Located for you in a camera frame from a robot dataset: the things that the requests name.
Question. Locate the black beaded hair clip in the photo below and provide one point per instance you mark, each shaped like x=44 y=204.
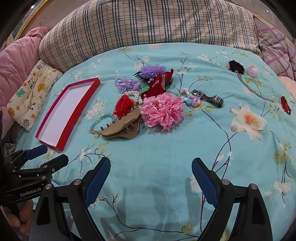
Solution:
x=235 y=67

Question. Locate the pink fuzzy ball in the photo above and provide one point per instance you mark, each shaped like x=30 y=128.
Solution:
x=252 y=71

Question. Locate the silver metal wristwatch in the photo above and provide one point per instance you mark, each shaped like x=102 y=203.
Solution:
x=215 y=100

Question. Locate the pink quilt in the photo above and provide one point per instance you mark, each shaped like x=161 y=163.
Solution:
x=17 y=60

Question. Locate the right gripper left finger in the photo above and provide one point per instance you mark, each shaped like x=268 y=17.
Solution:
x=49 y=221

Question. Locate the red shallow box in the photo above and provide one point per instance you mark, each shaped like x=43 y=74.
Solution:
x=59 y=122

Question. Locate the purple sequin scrunchie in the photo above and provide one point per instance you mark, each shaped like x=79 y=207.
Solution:
x=125 y=84

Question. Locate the pink plaid pillow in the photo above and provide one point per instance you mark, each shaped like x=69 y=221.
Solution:
x=277 y=50

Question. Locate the green ribbon hair clip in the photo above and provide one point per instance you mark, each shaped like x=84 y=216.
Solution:
x=145 y=89

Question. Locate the purple flower black comb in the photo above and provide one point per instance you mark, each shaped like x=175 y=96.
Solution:
x=148 y=73

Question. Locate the tan hair claw clip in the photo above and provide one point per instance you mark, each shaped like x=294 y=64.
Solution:
x=127 y=127

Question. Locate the teal floral bedsheet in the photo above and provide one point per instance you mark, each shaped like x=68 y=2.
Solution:
x=151 y=193

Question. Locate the gold picture frame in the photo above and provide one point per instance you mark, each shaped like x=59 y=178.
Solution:
x=22 y=27

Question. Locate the pink fabric flower scrunchie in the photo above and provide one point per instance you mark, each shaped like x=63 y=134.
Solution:
x=163 y=110

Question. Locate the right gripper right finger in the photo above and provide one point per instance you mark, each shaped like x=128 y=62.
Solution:
x=252 y=220

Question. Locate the cartoon animal cushion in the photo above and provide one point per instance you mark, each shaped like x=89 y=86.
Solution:
x=26 y=104

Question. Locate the red velvet bow clip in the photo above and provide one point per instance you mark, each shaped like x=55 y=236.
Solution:
x=158 y=86

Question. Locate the left hand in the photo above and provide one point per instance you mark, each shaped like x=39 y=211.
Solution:
x=21 y=223

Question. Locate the red fluffy scrunchie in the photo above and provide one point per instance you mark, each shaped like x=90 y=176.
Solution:
x=123 y=106

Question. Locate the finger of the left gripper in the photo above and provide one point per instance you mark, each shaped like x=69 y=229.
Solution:
x=28 y=154
x=54 y=163

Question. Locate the red gem brooch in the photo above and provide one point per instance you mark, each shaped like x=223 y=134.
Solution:
x=284 y=105

